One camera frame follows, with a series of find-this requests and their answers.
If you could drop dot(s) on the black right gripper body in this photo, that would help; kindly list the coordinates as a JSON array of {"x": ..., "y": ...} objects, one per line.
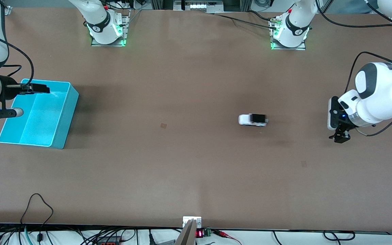
[{"x": 9, "y": 91}]

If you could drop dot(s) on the white jeep toy black roof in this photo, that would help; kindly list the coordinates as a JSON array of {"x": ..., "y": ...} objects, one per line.
[{"x": 245, "y": 119}]

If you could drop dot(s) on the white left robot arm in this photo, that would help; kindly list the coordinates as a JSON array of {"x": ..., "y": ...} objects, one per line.
[{"x": 379, "y": 95}]

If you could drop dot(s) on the cyan plastic bin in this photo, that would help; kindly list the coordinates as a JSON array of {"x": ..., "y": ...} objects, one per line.
[{"x": 39, "y": 119}]

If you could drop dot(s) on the red digit display module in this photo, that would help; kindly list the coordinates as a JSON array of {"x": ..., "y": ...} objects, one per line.
[{"x": 200, "y": 233}]

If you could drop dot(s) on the lit control box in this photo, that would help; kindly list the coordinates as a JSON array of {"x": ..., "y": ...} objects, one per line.
[{"x": 199, "y": 6}]

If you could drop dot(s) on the aluminium frame profile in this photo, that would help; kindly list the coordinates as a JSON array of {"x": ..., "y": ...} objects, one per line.
[{"x": 8, "y": 10}]

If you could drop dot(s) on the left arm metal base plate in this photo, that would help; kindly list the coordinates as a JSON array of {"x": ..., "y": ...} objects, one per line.
[{"x": 301, "y": 47}]

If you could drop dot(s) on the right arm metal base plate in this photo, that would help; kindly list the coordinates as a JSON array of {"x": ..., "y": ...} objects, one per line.
[{"x": 127, "y": 27}]

